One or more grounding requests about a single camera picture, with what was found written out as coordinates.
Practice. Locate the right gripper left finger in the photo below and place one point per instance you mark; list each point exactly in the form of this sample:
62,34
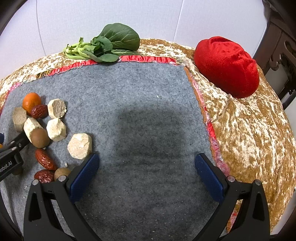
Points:
40,221

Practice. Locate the grey felt mat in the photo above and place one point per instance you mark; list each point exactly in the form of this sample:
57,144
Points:
146,125

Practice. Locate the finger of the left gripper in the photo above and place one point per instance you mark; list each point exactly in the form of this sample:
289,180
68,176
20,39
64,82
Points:
15,146

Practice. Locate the orange tangerine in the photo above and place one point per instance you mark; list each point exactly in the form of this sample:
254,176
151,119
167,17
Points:
31,100

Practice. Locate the green bok choy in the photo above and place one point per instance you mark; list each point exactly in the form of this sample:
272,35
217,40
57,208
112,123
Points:
115,40

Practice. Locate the brown longan fruit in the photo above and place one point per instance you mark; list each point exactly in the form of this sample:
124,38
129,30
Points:
39,138
61,172

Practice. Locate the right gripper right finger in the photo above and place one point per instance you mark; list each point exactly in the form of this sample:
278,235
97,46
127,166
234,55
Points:
252,221

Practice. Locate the red velvet cushion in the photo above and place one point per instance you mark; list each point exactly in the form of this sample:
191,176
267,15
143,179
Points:
227,65

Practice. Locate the red jujube date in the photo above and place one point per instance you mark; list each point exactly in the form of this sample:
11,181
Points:
45,160
40,111
44,176

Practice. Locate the pale sugarcane chunk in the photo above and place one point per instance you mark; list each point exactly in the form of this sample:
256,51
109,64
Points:
56,130
19,118
30,125
56,108
80,146

